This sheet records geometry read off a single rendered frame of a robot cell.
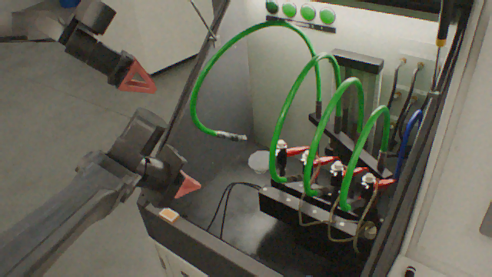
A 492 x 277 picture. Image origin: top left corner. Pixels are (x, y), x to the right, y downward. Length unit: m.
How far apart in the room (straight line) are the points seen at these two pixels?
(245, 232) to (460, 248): 0.59
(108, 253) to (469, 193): 1.95
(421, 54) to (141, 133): 0.71
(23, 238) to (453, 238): 0.81
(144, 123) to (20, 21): 0.38
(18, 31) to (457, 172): 0.91
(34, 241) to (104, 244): 2.06
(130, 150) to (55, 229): 0.24
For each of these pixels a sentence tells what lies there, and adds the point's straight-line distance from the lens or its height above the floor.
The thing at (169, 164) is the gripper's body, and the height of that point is 1.32.
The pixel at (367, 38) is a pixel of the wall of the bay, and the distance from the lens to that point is 1.09.
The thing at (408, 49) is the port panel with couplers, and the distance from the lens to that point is 1.05.
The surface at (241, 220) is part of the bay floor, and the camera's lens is 1.24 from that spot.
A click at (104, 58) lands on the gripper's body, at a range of 0.85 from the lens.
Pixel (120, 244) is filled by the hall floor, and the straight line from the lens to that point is 2.41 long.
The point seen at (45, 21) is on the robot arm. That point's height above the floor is 1.54.
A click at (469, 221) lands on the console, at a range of 0.91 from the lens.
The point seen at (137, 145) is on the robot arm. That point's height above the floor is 1.41.
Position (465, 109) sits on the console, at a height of 1.34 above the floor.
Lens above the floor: 1.76
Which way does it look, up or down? 37 degrees down
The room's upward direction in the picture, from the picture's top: 6 degrees counter-clockwise
